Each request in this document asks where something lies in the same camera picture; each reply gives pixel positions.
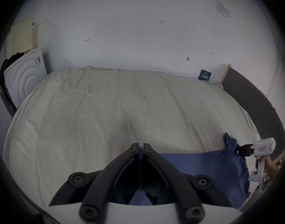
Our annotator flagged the white wall notice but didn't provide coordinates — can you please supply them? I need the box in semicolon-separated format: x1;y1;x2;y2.
217;1;230;18

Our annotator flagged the white washing machine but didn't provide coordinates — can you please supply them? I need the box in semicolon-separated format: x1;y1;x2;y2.
0;83;13;156
4;46;49;110

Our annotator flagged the person's right hand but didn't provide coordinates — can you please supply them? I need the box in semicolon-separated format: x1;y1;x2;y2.
255;155;279;181

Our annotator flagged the grey padded headboard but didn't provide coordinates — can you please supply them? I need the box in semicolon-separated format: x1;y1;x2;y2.
222;67;285;159

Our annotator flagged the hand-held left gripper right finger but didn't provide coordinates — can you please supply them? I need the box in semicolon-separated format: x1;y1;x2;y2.
142;143;234;222

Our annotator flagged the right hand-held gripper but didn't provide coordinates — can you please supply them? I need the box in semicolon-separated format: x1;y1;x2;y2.
235;134;277;183

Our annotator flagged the dark blue shirt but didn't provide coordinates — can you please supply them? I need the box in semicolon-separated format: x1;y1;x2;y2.
128;133;250;210

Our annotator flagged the cream perforated panel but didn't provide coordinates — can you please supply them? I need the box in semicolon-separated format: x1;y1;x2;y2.
6;18;35;55

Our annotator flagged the black bag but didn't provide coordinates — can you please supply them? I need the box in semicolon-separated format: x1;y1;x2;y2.
0;52;24;84

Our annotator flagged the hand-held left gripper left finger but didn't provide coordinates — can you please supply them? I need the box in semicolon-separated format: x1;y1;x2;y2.
49;142;141;222

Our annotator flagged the dark blue card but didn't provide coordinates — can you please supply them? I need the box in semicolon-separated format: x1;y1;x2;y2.
198;69;212;82

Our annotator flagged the bed with beige sheet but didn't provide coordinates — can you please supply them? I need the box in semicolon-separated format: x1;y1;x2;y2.
3;66;259;216

